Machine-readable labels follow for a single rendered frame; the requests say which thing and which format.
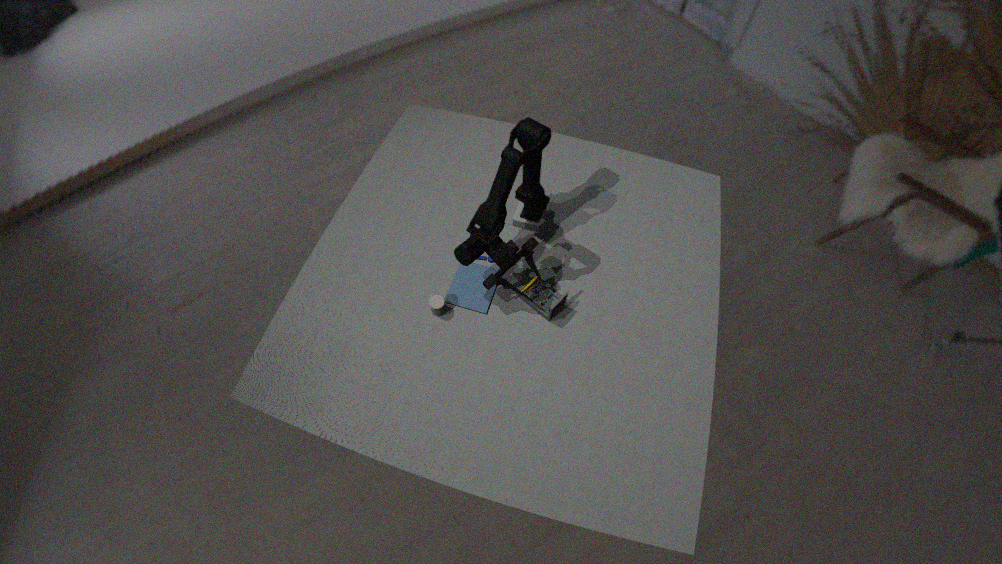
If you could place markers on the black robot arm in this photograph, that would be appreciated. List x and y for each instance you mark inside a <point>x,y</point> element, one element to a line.
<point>533,137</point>

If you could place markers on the dark grey dish rack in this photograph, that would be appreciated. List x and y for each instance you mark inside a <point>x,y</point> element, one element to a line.
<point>543,300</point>

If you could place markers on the olive-gold round plate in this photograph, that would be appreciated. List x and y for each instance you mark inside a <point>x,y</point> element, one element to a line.
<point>530,285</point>

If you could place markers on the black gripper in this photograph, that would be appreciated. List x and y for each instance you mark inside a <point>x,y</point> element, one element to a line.
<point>526,252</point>

